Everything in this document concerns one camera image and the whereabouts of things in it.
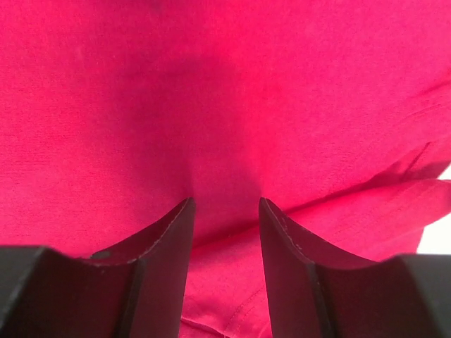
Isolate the magenta t shirt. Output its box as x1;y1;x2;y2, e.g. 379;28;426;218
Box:
1;1;450;337

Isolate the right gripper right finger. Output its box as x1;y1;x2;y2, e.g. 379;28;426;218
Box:
259;198;450;338

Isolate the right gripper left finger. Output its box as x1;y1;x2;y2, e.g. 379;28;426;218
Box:
1;198;195;337

